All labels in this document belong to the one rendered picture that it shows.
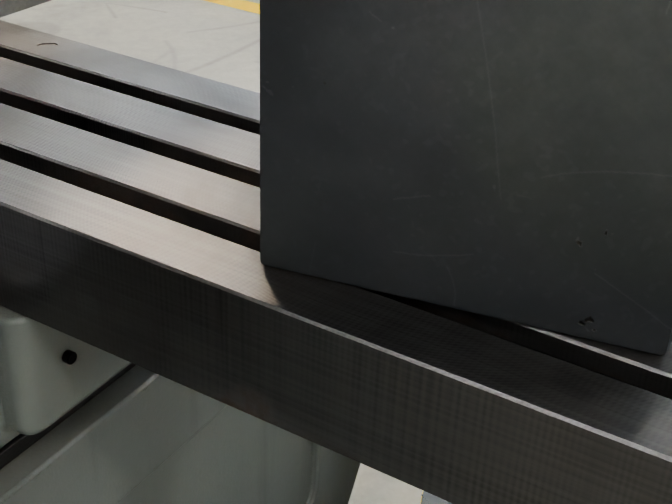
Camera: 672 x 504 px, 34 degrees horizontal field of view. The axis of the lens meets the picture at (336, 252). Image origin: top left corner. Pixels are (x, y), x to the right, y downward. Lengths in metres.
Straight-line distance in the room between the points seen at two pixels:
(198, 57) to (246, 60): 0.15
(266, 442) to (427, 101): 0.65
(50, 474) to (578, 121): 0.49
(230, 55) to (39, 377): 2.87
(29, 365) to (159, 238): 0.15
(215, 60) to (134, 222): 2.89
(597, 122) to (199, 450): 0.60
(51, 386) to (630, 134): 0.43
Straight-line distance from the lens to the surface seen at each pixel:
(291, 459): 1.19
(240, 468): 1.09
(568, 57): 0.50
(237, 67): 3.46
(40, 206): 0.67
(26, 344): 0.72
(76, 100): 0.81
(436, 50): 0.51
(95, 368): 0.79
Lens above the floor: 1.28
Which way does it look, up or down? 31 degrees down
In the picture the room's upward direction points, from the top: 2 degrees clockwise
